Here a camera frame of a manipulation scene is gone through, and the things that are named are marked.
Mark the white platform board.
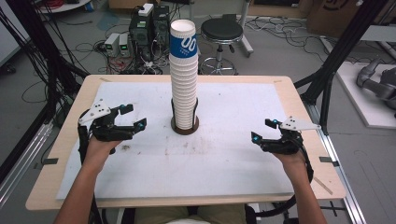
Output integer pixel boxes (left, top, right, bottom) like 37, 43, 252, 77
335, 61, 396, 130

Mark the black wire cup holder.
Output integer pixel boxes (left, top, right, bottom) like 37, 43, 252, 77
170, 97, 200, 136

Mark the thin wooden strip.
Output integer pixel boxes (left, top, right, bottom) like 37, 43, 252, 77
312, 176, 334, 196

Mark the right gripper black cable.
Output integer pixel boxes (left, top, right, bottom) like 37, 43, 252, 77
256, 136, 315, 218

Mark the cardboard box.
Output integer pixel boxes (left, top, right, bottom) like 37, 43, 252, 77
306, 0, 396, 39

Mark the white stand leg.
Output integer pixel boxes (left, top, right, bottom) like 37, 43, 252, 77
238, 0, 255, 59

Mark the white box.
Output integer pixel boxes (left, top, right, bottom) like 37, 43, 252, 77
137, 3, 155, 18

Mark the aluminium rail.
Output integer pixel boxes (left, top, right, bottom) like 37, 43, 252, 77
304, 102, 368, 224
0, 120, 54, 207

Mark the light wooden table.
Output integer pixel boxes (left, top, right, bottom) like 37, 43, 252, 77
25, 74, 347, 212

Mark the grey power supply unit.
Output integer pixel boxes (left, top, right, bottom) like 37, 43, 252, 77
119, 33, 132, 58
104, 32, 121, 58

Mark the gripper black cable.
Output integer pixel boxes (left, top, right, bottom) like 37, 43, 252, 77
77, 122, 92, 165
256, 136, 315, 218

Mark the black round stool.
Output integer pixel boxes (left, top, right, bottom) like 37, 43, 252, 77
199, 18, 246, 77

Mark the black computer tower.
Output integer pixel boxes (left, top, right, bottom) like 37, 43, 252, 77
151, 4, 172, 60
128, 12, 154, 62

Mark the stack of paper cups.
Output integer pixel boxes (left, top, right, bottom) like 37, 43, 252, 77
168, 19, 199, 131

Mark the person's white shirt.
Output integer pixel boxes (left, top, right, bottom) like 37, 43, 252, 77
164, 218, 211, 224

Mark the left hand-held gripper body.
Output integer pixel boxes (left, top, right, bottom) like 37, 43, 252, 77
78, 98, 135, 143

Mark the person's left hand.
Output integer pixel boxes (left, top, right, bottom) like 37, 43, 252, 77
82, 135, 122, 170

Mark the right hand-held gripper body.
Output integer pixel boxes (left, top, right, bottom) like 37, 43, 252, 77
261, 116, 322, 156

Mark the white foam mat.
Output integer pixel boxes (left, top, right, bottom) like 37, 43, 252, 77
55, 81, 295, 201

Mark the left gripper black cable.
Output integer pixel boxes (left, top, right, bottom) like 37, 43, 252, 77
77, 122, 92, 165

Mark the person's right hand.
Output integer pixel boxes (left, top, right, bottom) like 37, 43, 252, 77
272, 148, 308, 175

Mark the black frame with cable bundle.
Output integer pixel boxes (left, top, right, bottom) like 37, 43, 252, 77
0, 0, 92, 132

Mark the black metal frame post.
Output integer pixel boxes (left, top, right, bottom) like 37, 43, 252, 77
293, 0, 390, 135

